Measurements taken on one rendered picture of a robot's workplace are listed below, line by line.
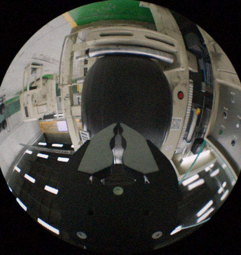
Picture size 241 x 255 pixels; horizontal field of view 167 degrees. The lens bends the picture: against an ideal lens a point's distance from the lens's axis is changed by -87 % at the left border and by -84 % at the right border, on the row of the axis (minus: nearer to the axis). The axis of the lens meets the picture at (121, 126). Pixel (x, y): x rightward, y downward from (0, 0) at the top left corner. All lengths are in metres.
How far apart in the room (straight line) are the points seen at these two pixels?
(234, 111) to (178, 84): 0.38
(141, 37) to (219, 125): 0.57
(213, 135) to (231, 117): 0.19
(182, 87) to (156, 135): 0.34
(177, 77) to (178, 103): 0.14
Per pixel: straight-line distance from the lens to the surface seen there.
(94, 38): 0.37
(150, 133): 0.24
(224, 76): 0.57
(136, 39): 0.36
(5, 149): 11.45
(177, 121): 0.53
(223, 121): 0.59
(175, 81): 0.48
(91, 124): 0.24
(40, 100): 4.78
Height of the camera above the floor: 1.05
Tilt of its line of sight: 25 degrees up
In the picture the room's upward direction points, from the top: 179 degrees counter-clockwise
